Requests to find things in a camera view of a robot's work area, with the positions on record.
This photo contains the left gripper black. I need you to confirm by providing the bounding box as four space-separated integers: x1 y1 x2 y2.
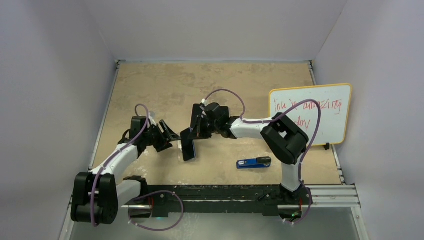
142 121 180 152

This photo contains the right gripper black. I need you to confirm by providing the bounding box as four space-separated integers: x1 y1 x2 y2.
189 115 220 140

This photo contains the clear phone case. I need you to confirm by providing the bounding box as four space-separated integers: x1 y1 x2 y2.
180 129 198 163

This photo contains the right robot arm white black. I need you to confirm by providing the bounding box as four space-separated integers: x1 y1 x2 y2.
187 102 309 204

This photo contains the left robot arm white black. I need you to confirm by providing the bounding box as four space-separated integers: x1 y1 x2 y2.
70 116 181 227

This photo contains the blue black stapler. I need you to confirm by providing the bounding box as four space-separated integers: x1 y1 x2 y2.
236 156 272 169

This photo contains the yellow-framed whiteboard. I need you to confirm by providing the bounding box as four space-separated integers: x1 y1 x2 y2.
268 83 353 147

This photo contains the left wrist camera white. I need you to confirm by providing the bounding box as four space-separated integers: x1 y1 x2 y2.
148 111 157 126

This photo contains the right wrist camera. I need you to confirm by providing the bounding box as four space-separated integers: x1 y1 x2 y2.
200 99 208 108

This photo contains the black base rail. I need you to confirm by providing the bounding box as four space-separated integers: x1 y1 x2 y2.
126 184 313 221

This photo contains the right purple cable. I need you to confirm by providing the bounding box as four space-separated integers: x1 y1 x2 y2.
202 88 322 226

